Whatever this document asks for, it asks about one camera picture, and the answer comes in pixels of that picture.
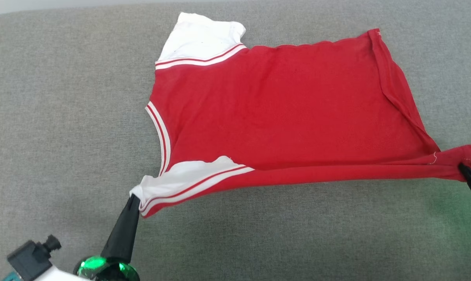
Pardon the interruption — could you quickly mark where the grey fabric sofa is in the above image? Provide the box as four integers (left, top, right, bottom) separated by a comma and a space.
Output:
0, 0, 471, 281

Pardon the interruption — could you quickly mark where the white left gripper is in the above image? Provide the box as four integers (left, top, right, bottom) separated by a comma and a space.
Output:
36, 194, 141, 281

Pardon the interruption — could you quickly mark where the red white-trimmed t-shirt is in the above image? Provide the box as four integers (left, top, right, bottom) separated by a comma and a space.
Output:
129, 12, 471, 219

